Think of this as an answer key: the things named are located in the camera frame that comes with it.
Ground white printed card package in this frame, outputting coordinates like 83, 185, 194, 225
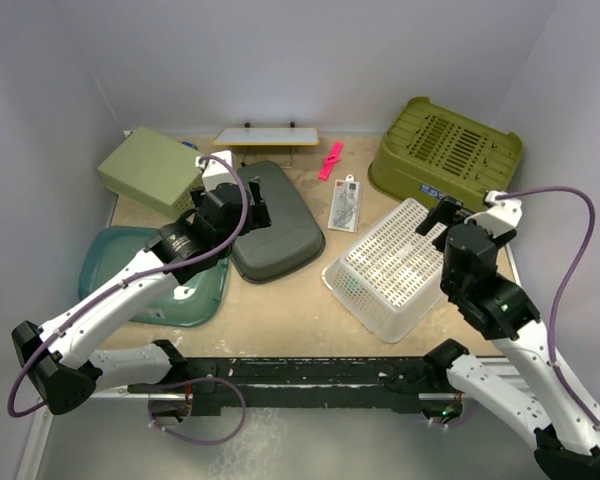
327, 174, 362, 233

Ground olive green plastic bin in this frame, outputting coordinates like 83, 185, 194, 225
368, 97, 523, 211

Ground light green perforated basket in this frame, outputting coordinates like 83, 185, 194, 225
98, 127, 202, 219

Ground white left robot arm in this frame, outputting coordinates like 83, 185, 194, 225
11, 177, 271, 415

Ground white perforated basket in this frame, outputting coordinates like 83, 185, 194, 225
322, 198, 444, 344

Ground blue and grey eraser block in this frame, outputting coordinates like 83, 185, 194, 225
181, 141, 197, 150

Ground pink plastic clip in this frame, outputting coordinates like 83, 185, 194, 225
318, 141, 343, 181

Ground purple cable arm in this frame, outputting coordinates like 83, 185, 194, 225
7, 154, 251, 445
432, 185, 600, 441

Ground grey plastic tub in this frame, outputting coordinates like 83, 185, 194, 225
231, 161, 326, 283

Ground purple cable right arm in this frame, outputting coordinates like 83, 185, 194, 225
432, 185, 600, 441

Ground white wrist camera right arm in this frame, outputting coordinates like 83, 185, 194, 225
464, 190, 522, 239

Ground yellow framed whiteboard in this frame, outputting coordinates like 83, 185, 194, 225
212, 121, 320, 169

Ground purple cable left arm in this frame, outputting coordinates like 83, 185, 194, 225
7, 154, 251, 445

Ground teal plastic tub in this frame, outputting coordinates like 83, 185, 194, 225
78, 226, 229, 327

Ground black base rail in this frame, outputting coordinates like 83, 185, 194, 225
129, 357, 467, 422

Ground aluminium frame rails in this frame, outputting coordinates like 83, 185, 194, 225
12, 379, 151, 480

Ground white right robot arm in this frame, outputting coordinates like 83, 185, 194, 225
416, 191, 600, 479

